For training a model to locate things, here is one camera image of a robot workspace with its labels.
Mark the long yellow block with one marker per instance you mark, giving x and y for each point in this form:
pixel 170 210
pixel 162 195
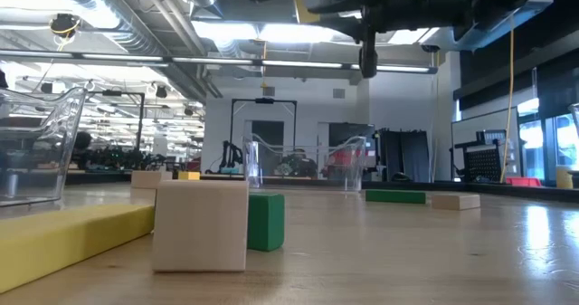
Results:
pixel 68 237

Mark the black dome camera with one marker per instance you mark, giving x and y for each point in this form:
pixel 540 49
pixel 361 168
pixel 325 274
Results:
pixel 430 48

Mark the background black robot arm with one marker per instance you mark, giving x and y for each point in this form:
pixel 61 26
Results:
pixel 231 153

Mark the yellow container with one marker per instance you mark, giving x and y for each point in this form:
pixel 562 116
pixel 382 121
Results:
pixel 564 178

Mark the black curtain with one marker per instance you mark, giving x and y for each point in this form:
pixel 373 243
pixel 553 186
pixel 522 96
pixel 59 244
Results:
pixel 407 155

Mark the red storage bin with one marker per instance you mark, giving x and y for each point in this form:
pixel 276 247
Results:
pixel 522 182

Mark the white partition board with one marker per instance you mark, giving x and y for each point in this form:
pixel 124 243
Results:
pixel 479 121

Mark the clear plastic bin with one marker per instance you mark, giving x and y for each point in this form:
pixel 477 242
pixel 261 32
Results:
pixel 252 164
pixel 27 160

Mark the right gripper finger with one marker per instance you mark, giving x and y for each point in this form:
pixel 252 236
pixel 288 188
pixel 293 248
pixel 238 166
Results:
pixel 350 25
pixel 339 5

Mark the large natural wood block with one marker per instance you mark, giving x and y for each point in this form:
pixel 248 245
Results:
pixel 199 225

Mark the small yellow block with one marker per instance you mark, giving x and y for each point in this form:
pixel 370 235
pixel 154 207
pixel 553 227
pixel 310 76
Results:
pixel 189 175

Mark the black rig frame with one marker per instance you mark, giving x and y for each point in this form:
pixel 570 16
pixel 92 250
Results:
pixel 141 119

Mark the LED light bar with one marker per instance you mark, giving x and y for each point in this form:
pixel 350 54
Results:
pixel 298 63

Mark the black pegboard cart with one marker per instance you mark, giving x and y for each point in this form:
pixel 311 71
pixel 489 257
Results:
pixel 484 162

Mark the black aluminium table frame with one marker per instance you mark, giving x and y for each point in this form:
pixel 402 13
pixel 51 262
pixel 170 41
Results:
pixel 497 188

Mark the green wooden block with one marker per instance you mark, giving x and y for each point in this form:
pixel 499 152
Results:
pixel 268 221

